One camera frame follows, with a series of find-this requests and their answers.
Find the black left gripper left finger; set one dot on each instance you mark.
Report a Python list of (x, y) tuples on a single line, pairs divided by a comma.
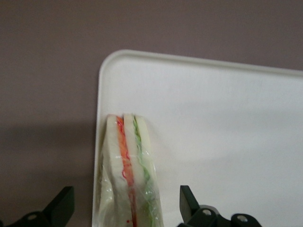
[(56, 208)]

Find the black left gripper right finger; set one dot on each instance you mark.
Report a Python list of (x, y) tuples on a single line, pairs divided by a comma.
[(191, 208)]

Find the plastic sandwich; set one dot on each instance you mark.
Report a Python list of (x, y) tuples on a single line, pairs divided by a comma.
[(129, 170)]

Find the cream plastic tray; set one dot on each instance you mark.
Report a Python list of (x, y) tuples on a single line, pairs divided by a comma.
[(201, 132)]

